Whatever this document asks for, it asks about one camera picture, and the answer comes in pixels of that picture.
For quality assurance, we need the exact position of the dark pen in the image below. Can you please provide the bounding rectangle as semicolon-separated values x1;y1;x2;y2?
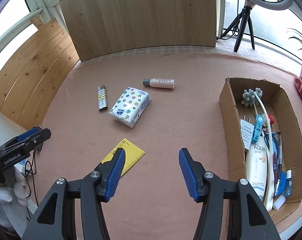
274;164;282;189

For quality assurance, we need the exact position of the black tripod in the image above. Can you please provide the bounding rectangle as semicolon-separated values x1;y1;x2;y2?
219;5;255;53

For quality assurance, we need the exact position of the white USB wall charger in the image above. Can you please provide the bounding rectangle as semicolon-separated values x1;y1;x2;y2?
240;115;254;151

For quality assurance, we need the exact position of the cardboard box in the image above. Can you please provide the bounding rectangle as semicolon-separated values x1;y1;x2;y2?
219;77;302;231

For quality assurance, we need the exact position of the knotty pine wood panel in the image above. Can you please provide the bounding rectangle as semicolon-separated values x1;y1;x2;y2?
0;20;79;129

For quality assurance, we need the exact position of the white grey roller massager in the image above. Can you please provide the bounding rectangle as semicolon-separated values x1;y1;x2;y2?
241;88;275;211

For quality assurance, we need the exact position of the white power strip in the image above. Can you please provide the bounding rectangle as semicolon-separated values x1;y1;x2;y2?
15;158;30;175

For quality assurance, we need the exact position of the light wooden headboard panel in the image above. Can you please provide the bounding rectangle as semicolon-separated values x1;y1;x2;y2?
59;0;217;61

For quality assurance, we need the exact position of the orange red toy keychain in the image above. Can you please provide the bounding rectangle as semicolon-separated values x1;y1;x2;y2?
262;114;274;133

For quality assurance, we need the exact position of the white cylindrical cap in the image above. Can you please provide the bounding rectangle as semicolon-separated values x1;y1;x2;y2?
273;194;286;211

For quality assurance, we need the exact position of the patterned lighter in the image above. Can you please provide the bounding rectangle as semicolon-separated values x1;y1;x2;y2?
97;85;108;112

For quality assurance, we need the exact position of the white gloved left hand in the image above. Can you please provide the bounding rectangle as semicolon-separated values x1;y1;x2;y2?
0;167;28;237

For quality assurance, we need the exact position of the small blue spray bottle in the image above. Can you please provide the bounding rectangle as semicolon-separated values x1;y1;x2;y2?
283;170;293;198

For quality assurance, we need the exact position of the yellow black ruler card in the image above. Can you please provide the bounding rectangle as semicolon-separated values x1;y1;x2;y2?
101;138;145;176

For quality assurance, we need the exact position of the white blue sunscreen tube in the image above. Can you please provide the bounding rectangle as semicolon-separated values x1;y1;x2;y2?
246;137;267;201

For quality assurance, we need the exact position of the patterned tissue pack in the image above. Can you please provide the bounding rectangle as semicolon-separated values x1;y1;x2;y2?
109;87;150;128

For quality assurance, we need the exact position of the blue round tape measure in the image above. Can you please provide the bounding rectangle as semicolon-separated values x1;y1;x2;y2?
274;171;286;197

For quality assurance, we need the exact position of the light blue clip tool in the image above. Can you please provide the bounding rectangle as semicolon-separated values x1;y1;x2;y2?
251;114;265;144

